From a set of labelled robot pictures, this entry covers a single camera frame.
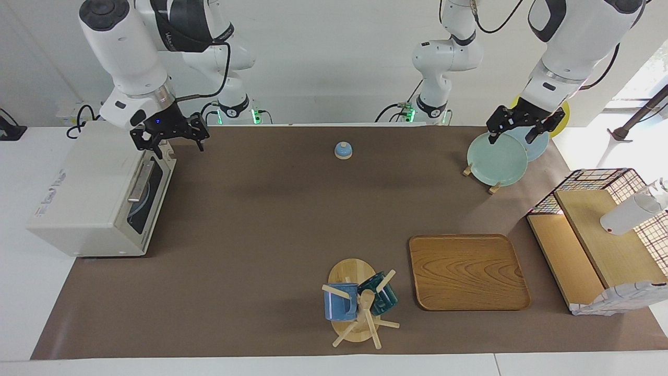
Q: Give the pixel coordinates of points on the pale blue racked plate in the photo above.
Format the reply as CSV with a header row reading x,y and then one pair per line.
x,y
537,150

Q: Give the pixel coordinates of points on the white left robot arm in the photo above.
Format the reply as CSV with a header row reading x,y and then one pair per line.
x,y
579,31

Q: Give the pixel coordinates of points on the wooden plate rack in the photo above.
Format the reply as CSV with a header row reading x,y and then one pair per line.
x,y
494,189

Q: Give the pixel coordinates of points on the pale green plate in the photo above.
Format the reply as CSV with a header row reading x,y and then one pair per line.
x,y
496,164

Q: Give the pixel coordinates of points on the dark green mug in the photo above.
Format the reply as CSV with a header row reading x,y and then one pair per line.
x,y
383,297

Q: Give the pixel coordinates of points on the blue enamel mug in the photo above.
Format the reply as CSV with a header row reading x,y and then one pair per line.
x,y
339,305

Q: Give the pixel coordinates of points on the wooden step shelf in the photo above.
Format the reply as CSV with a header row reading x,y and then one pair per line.
x,y
610,245

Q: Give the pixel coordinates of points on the brown table mat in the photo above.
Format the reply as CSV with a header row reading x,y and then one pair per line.
x,y
235,287

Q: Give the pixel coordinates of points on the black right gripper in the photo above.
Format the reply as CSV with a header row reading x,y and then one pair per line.
x,y
167,125

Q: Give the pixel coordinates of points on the wooden serving tray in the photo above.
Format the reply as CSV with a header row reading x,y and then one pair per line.
x,y
469,277

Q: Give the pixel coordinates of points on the cream toaster oven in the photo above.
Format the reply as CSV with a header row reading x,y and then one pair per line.
x,y
78,198

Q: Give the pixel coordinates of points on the white power strip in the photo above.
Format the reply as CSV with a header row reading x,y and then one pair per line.
x,y
65,117

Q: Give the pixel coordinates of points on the yellow plate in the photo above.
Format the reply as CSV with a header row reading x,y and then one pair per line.
x,y
561,122

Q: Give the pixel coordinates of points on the small blue white bowl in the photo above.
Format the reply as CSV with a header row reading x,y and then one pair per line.
x,y
343,151

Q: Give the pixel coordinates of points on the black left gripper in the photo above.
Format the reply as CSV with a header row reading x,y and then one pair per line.
x,y
524,116

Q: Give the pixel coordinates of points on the wooden mug tree stand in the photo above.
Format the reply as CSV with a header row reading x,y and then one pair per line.
x,y
352,271

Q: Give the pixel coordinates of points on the light blue plate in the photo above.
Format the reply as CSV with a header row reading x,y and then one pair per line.
x,y
138,209

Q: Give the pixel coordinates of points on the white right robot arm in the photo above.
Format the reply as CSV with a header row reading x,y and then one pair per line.
x,y
125,47

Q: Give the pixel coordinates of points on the black clamp device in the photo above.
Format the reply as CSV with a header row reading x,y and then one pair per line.
x,y
10,130

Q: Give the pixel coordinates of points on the white cylinder bottle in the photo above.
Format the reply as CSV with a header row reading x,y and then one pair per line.
x,y
626,216

